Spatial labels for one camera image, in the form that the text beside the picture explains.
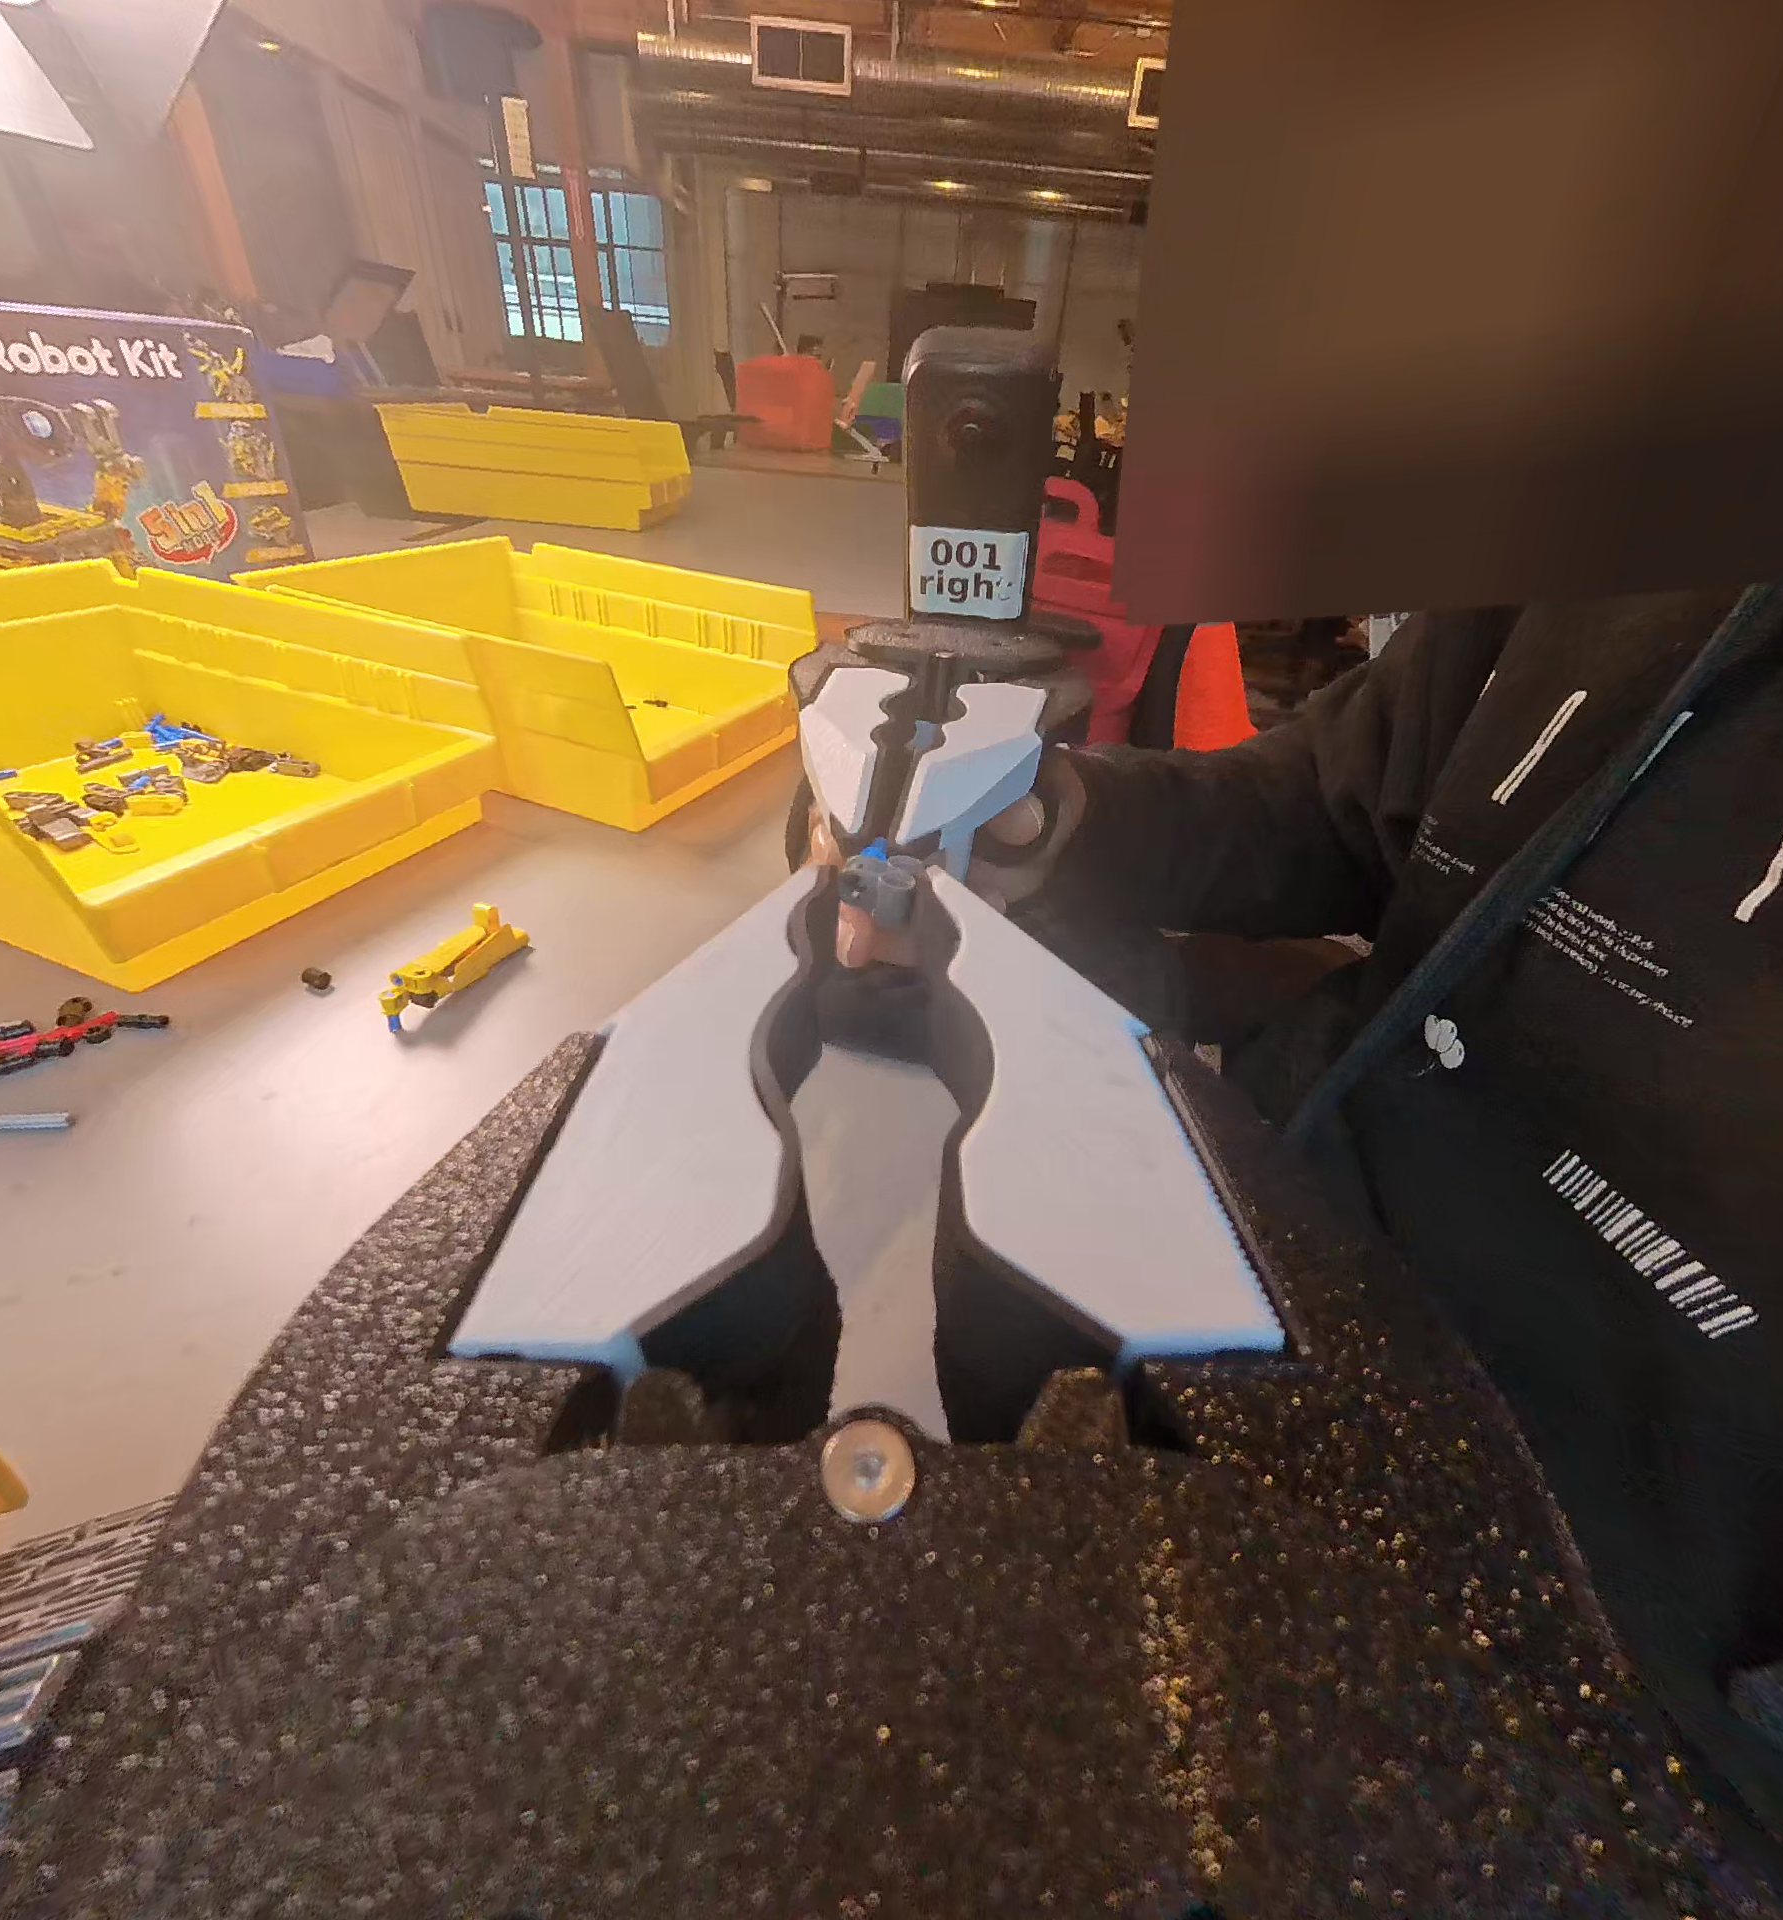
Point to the blue printed cardboard box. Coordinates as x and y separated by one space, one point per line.
84 359

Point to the grey desk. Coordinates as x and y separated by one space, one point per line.
231 1199

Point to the yellow bins stack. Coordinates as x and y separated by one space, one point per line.
532 466

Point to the small grey connector piece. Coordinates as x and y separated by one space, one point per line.
877 900

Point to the small yellow block assembly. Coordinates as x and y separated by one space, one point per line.
457 960

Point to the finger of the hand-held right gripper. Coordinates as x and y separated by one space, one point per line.
848 766
988 751

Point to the red bag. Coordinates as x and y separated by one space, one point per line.
1086 555

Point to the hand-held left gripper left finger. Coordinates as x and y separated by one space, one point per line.
666 1172

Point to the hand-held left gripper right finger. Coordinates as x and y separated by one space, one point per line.
1115 1172

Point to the large yellow bin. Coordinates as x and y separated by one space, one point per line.
231 884

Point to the red container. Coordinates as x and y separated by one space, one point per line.
784 403

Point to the person's right forearm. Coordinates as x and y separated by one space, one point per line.
1254 827

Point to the pile of small building pieces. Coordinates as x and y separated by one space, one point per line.
22 1043

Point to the small blue pin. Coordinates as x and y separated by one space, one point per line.
879 859

